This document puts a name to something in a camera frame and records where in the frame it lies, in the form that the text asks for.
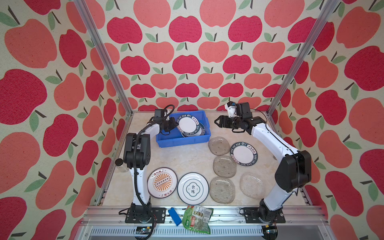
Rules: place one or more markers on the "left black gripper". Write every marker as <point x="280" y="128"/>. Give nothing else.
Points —
<point x="172" y="122"/>

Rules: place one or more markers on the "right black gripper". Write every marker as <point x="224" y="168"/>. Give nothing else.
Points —
<point x="223" y="119"/>

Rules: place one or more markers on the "dark lettered rim plate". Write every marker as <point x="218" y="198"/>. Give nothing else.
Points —
<point x="188" y="124"/>
<point x="244" y="154"/>

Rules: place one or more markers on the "clear glass plate top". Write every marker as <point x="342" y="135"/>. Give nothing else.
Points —
<point x="219" y="146"/>

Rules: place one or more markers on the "clear glass plate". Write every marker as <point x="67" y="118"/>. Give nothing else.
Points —
<point x="219" y="146"/>
<point x="225" y="166"/>
<point x="222" y="190"/>
<point x="252" y="186"/>

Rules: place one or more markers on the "green red striped rim plate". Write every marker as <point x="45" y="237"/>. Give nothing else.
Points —
<point x="201" y="131"/>

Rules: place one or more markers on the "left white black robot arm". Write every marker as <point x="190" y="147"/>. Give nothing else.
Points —
<point x="137" y="156"/>

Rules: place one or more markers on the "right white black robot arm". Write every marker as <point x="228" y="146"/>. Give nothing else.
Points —
<point x="294" y="170"/>

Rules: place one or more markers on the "blue plastic bin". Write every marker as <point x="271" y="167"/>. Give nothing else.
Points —
<point x="176" y="138"/>

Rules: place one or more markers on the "clear glass plate middle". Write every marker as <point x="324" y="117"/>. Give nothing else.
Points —
<point x="225" y="166"/>

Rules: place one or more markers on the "orange sunburst plate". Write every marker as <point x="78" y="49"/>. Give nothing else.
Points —
<point x="162" y="183"/>

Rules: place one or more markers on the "small jar black lid left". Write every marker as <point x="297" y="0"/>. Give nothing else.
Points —
<point x="121" y="165"/>

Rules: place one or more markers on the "clear glass plate bottom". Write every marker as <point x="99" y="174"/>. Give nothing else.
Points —
<point x="222" y="190"/>

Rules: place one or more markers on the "white plate black emblem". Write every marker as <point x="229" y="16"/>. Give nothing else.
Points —
<point x="193" y="189"/>

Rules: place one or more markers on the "clear glass plate right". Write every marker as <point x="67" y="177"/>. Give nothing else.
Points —
<point x="252" y="186"/>

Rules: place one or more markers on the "blue rectangular block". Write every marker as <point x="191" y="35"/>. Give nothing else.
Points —
<point x="175" y="217"/>

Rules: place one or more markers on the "green snack packet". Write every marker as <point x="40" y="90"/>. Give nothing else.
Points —
<point x="196" y="219"/>

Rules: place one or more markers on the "aluminium right corner post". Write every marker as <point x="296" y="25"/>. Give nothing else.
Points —
<point x="326" y="12"/>

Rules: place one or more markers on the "aluminium corner post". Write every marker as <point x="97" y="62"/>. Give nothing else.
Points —
<point x="103" y="53"/>
<point x="326" y="12"/>

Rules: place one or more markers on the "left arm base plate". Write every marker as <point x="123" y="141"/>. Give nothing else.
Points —
<point x="140" y="215"/>

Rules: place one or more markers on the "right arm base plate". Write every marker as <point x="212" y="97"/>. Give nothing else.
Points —
<point x="262" y="216"/>

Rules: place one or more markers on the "aluminium front frame rail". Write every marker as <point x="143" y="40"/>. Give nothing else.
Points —
<point x="108" y="223"/>

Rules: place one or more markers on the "aluminium left corner post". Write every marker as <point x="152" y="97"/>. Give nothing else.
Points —
<point x="103" y="53"/>

